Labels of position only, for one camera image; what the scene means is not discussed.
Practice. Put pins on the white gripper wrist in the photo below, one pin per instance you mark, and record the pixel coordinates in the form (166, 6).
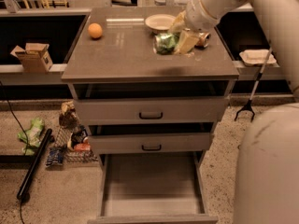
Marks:
(196, 19)

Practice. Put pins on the green crushed can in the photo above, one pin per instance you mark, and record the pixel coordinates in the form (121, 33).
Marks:
(165, 43)

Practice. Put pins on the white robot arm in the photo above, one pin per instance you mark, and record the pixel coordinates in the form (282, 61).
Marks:
(267, 168)

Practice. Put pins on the brown gold crushed can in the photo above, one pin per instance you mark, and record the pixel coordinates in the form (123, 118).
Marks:
(203, 40)

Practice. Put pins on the grey drawer cabinet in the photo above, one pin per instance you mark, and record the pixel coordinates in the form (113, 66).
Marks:
(123, 65)

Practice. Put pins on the grey middle drawer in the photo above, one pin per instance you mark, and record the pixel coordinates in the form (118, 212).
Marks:
(140, 143)

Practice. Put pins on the grey drawer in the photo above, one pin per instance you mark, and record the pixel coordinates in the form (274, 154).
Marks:
(146, 111)
(152, 188)
(140, 143)

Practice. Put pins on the grey top drawer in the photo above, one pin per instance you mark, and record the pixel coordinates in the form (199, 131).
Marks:
(146, 111)

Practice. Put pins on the grey bottom drawer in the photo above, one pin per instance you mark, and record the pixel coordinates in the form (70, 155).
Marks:
(152, 188)

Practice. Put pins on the white bowl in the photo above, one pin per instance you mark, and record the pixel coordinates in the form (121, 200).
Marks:
(159, 23)

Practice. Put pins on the white foam tray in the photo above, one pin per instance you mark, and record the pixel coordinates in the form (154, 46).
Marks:
(252, 57)

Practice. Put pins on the orange fruit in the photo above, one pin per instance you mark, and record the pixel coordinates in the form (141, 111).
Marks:
(95, 30)

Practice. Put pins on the grabber reacher tool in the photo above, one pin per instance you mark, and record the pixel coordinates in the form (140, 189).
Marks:
(247, 106)

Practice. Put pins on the brown snack bag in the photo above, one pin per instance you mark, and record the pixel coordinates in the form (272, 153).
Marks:
(68, 118)

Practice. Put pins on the cardboard box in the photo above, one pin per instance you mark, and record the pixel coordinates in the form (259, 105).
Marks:
(34, 58)

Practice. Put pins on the red snack packet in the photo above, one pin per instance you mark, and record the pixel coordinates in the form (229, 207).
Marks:
(82, 147)

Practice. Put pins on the blue snack bag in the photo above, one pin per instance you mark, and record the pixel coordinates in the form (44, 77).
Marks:
(56, 156)

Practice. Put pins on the green chip bag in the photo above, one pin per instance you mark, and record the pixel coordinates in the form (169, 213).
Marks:
(31, 137)

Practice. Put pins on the black pole on floor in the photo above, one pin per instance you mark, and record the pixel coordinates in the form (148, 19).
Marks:
(26, 183)

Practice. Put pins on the wire mesh basket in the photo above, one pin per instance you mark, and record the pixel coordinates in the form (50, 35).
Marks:
(61, 140)

